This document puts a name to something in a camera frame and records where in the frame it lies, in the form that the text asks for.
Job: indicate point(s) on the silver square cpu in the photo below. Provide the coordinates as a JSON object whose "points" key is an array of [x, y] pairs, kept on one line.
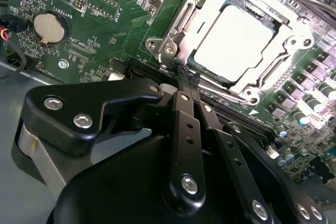
{"points": [[236, 43]]}

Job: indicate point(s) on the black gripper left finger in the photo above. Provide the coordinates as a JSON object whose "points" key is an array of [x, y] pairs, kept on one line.
{"points": [[186, 155]]}

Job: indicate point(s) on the silver cpu socket cover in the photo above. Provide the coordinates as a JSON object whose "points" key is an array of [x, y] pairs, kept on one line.
{"points": [[294, 32]]}

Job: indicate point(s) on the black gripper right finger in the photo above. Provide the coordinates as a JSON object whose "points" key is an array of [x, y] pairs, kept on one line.
{"points": [[236, 171]]}

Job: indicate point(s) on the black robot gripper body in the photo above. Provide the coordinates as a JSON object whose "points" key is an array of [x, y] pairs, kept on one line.
{"points": [[118, 187]]}

